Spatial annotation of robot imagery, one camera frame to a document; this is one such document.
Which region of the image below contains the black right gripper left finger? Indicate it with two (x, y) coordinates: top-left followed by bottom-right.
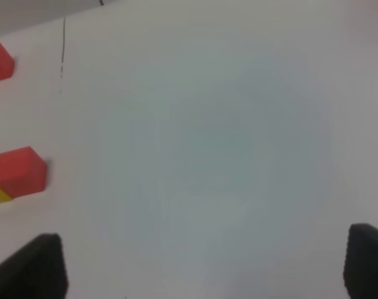
(0, 234), (69, 299)

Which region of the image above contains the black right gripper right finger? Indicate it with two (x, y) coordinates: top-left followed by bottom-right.
(343, 224), (378, 299)

